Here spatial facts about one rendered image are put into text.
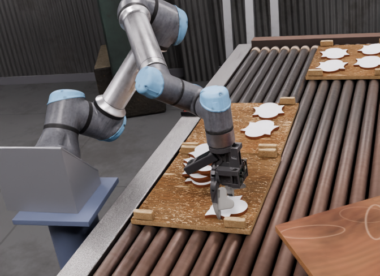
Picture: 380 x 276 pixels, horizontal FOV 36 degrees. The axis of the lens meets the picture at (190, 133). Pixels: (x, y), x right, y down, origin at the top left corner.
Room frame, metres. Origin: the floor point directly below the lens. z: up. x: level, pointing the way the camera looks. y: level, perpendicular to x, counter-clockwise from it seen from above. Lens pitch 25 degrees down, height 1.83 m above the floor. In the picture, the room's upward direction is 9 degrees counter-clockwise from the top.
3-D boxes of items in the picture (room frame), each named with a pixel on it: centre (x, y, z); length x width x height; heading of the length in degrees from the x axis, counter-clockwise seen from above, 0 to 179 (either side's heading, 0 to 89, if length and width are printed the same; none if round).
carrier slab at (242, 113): (1.91, -0.19, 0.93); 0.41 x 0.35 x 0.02; 158
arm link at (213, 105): (1.38, -0.08, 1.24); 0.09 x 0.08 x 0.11; 27
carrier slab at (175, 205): (1.52, -0.04, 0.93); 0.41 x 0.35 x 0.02; 157
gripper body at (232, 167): (1.37, -0.09, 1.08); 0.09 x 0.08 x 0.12; 62
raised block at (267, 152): (1.64, -0.24, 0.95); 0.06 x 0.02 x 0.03; 67
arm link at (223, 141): (1.38, -0.08, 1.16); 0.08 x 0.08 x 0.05
